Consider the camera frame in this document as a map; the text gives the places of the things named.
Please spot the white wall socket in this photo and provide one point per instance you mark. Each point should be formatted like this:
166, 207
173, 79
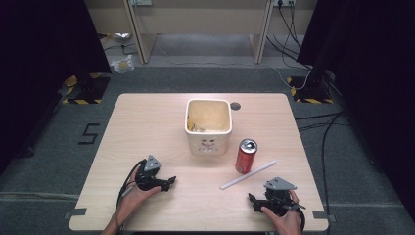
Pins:
141, 2
284, 2

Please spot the red drink can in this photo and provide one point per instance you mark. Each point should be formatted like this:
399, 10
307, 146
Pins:
245, 160

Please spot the person's right hand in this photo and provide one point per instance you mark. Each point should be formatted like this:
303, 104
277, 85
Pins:
287, 223

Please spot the grey tape strip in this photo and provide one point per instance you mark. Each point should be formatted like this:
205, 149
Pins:
75, 212
323, 215

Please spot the light wooden desk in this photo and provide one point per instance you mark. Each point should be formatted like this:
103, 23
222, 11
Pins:
143, 39

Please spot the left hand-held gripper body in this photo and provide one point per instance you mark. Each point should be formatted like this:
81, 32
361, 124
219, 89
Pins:
147, 181

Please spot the crumpled clear plastic bag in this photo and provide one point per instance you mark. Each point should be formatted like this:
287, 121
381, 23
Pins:
122, 64

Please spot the white straw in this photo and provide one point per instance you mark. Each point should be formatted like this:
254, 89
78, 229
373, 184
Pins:
248, 174

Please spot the black stand base striped tape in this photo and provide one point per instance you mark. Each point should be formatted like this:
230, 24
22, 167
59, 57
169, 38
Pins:
91, 89
310, 93

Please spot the person's left hand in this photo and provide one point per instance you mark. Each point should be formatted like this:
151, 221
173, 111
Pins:
132, 199

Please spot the black curtain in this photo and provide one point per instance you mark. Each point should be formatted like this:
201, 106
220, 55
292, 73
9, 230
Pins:
42, 65
375, 81

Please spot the grey round table grommet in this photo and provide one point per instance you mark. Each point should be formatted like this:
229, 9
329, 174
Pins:
235, 105

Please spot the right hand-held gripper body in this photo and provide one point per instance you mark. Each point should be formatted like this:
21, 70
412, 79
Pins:
277, 199

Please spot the crumpled silver foil wrapper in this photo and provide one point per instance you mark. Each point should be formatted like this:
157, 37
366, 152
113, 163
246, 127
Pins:
121, 36

